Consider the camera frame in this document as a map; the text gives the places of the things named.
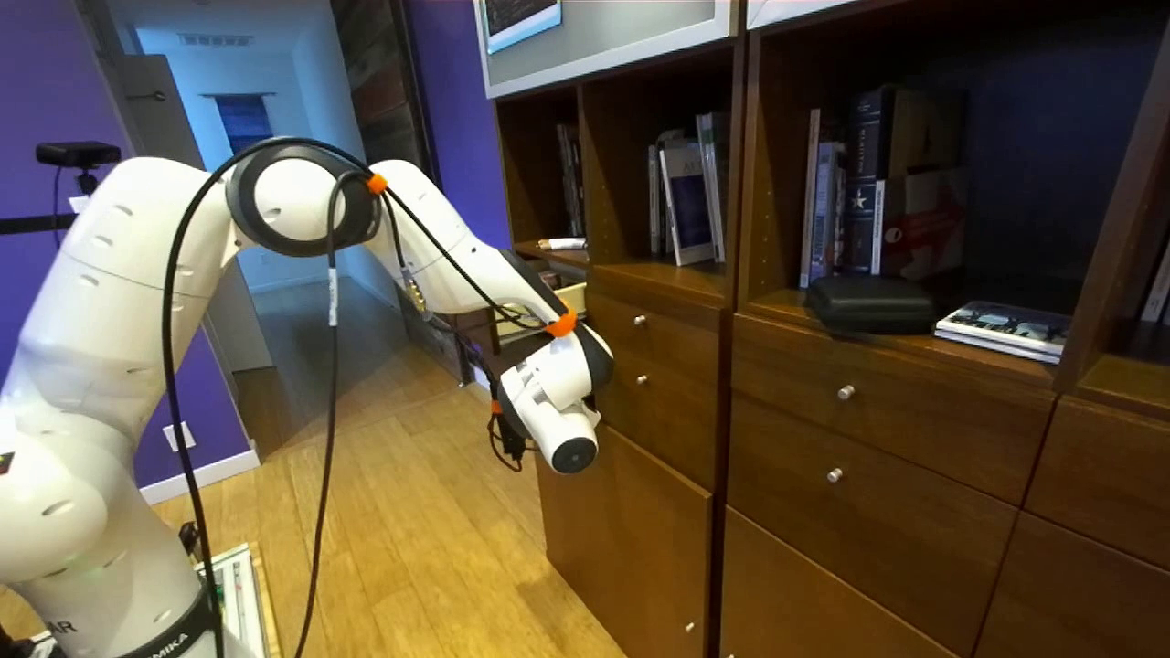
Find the small white shelf item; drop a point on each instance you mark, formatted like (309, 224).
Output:
(562, 244)

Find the white wall outlet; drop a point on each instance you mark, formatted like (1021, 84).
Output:
(175, 435)

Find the framed wall picture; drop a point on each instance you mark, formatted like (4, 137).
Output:
(521, 18)

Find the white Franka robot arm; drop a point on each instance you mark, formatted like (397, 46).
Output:
(133, 368)

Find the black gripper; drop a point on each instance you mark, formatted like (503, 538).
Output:
(510, 431)

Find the flat lying white book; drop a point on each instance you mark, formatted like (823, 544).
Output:
(1004, 330)

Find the light upright books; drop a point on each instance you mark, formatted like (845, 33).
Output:
(1158, 286)

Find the thin white upright book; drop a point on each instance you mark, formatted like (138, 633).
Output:
(811, 202)

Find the red brown box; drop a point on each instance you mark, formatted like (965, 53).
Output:
(929, 196)

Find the pale upright book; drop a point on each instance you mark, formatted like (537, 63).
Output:
(711, 184)

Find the dark wooden cabinet unit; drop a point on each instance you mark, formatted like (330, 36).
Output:
(879, 486)

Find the silver drawer knob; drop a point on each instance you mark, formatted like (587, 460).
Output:
(643, 381)
(639, 318)
(835, 473)
(845, 393)
(690, 627)

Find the white floor box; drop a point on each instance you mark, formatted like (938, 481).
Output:
(244, 598)

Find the black zip case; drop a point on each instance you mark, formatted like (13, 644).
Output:
(873, 302)

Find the black upright binder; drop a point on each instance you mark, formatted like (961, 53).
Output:
(868, 184)

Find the dark upright books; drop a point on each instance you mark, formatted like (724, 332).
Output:
(568, 178)

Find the grey upright book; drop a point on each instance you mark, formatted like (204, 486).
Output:
(829, 222)

